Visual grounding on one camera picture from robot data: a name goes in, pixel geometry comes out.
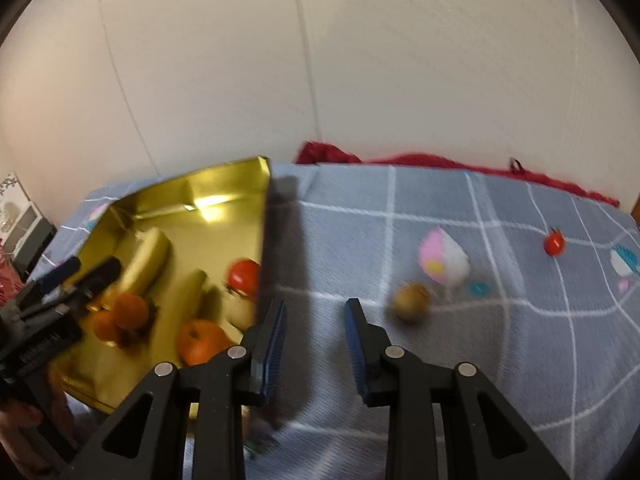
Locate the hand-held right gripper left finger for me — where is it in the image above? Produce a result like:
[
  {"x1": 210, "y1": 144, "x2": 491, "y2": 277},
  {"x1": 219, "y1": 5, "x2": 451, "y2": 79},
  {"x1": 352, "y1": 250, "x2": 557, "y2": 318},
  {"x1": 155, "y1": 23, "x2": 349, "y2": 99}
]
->
[{"x1": 60, "y1": 297, "x2": 288, "y2": 480}]

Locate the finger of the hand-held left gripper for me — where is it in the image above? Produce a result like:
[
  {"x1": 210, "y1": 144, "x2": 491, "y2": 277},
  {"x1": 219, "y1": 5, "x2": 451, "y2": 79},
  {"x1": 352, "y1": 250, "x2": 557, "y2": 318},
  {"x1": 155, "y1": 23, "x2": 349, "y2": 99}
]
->
[
  {"x1": 15, "y1": 256, "x2": 82, "y2": 307},
  {"x1": 62, "y1": 257, "x2": 123, "y2": 311}
]

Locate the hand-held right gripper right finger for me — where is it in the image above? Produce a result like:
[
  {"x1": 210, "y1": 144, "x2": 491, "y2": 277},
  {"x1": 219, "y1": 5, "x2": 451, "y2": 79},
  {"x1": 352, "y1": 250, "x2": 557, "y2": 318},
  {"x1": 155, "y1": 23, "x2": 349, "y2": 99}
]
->
[{"x1": 345, "y1": 297, "x2": 568, "y2": 480}]

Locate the small yellow banana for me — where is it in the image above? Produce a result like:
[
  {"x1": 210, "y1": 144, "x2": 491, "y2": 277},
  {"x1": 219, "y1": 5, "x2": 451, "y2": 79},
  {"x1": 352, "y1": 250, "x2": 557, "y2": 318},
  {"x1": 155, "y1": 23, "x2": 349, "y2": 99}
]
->
[{"x1": 117, "y1": 226, "x2": 172, "y2": 297}]

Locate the orange mandarin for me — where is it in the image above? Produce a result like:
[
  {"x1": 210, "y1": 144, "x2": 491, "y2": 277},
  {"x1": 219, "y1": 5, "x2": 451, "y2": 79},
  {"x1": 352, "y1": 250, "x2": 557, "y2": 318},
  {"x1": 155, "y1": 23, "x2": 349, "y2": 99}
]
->
[
  {"x1": 177, "y1": 319, "x2": 236, "y2": 367},
  {"x1": 111, "y1": 292, "x2": 151, "y2": 331},
  {"x1": 92, "y1": 310, "x2": 123, "y2": 343}
]

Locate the brown kiwi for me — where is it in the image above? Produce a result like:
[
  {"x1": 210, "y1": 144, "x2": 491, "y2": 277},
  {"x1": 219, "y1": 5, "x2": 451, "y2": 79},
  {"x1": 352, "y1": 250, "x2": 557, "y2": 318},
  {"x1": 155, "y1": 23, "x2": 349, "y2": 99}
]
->
[{"x1": 392, "y1": 282, "x2": 431, "y2": 322}]

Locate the large red tomato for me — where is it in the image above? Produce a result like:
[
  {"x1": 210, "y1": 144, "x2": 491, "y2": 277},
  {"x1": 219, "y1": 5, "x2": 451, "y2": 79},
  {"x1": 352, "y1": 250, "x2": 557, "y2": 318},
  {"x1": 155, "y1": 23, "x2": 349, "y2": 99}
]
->
[{"x1": 227, "y1": 258, "x2": 262, "y2": 295}]

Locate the large yellow banana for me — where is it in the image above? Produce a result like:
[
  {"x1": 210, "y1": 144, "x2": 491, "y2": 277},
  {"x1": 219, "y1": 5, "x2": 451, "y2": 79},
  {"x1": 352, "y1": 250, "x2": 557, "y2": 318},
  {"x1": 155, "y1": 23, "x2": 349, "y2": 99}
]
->
[{"x1": 160, "y1": 269, "x2": 211, "y2": 356}]

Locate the gold cardboard box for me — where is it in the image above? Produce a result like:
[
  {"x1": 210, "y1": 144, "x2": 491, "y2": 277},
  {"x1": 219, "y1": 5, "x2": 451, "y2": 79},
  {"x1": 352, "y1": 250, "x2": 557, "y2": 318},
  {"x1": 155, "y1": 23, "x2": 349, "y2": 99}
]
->
[{"x1": 50, "y1": 156, "x2": 273, "y2": 416}]

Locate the person's left hand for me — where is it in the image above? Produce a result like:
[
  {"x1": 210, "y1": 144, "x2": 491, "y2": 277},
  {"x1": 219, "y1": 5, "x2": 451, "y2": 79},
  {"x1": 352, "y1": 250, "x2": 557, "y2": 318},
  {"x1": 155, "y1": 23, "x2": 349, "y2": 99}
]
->
[{"x1": 0, "y1": 400, "x2": 46, "y2": 476}]

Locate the white storage unit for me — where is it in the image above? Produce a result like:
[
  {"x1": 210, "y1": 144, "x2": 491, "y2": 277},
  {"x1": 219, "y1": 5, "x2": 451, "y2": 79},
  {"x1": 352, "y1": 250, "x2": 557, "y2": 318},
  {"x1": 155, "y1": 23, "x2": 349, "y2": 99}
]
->
[{"x1": 0, "y1": 172, "x2": 58, "y2": 273}]

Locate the pink cloth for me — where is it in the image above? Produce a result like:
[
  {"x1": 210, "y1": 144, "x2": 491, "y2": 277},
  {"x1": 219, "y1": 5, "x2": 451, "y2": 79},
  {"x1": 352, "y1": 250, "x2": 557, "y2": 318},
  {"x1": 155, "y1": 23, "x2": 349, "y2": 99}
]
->
[{"x1": 0, "y1": 250, "x2": 26, "y2": 306}]

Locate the grey checked printed mat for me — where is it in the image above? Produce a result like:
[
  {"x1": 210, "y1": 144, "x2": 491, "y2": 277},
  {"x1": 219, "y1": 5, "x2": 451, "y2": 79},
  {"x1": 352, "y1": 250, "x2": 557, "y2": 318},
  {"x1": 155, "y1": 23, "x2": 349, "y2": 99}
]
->
[{"x1": 40, "y1": 162, "x2": 640, "y2": 480}]

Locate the red blanket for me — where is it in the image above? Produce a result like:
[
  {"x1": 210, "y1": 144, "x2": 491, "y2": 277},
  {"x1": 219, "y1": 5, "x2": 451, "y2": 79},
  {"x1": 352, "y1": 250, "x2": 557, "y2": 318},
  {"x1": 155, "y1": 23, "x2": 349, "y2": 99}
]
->
[{"x1": 295, "y1": 140, "x2": 621, "y2": 207}]

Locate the small red cherry tomato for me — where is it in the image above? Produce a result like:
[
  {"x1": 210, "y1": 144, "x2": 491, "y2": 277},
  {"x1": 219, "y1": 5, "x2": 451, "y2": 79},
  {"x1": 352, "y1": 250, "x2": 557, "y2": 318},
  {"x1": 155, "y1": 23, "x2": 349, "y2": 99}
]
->
[{"x1": 544, "y1": 227, "x2": 566, "y2": 257}]

